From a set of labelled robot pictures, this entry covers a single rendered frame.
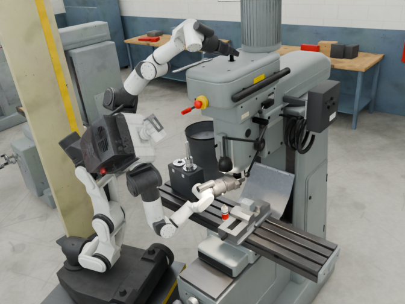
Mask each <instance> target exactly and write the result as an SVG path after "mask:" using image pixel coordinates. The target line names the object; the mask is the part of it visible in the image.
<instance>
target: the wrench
mask: <svg viewBox="0 0 405 304"><path fill-rule="evenodd" d="M211 60H213V59H208V58H204V59H202V60H201V61H199V62H196V63H193V64H191V65H188V66H185V67H183V68H180V69H177V70H174V71H172V73H177V72H180V71H182V70H185V69H187V68H191V67H193V66H196V65H198V64H201V63H204V62H209V61H211Z"/></svg>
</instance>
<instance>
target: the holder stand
mask: <svg viewBox="0 0 405 304"><path fill-rule="evenodd" d="M168 170H169V178H170V183H171V188H172V189H174V190H175V191H177V192H179V193H180V194H182V195H183V196H185V197H187V198H188V199H190V200H194V199H196V198H197V197H196V196H195V195H194V194H193V193H192V188H193V186H194V185H196V184H197V183H200V184H203V183H204V173H203V168H201V167H199V166H197V165H195V164H193V168H192V169H187V168H186V162H185V159H183V158H180V159H177V160H175V161H173V162H172V163H170V164H168Z"/></svg>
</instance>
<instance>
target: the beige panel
mask: <svg viewBox="0 0 405 304"><path fill-rule="evenodd" d="M0 41H1V45H2V48H3V50H4V54H5V57H6V59H7V63H8V65H9V68H10V71H11V74H12V77H13V80H14V83H15V86H16V89H17V92H18V94H19V98H20V101H21V103H22V107H23V109H24V112H25V116H26V118H27V121H28V124H29V127H30V130H31V133H32V136H33V139H34V142H35V145H36V148H37V151H38V153H39V156H40V160H41V162H42V165H43V169H44V171H45V174H46V177H47V179H48V183H49V186H50V188H51V192H52V195H53V198H54V201H55V204H56V206H57V209H58V212H59V215H60V218H61V222H62V224H63V227H64V231H65V233H66V235H64V236H62V237H61V238H59V239H58V240H56V243H57V244H58V245H59V246H61V247H62V245H63V243H64V241H65V239H66V238H67V237H69V236H79V237H82V238H87V239H91V240H94V239H95V237H96V236H98V234H97V232H96V231H95V230H94V228H93V226H92V218H93V216H94V208H93V204H92V199H91V197H90V195H89V194H88V193H87V191H86V186H85V184H83V183H82V182H81V181H80V180H79V179H78V178H77V177H76V175H75V170H76V168H75V165H74V163H73V162H72V159H70V157H69V156H68V155H67V154H66V153H65V152H64V150H63V149H62V147H61V146H60V145H59V144H58V143H59V142H60V141H61V140H62V139H63V138H65V137H66V136H68V135H69V134H71V133H72V132H74V131H76V132H77V133H78V134H79V136H80V137H82V135H83V134H84V132H85V131H84V126H83V122H82V119H81V115H80V111H79V108H78V103H77V99H76V96H75V92H74V88H73V85H72V80H71V76H70V73H69V69H68V65H67V62H66V57H65V54H64V51H63V46H62V44H61V39H60V35H59V32H58V28H57V23H56V21H55V16H54V12H53V9H52V5H51V0H0Z"/></svg>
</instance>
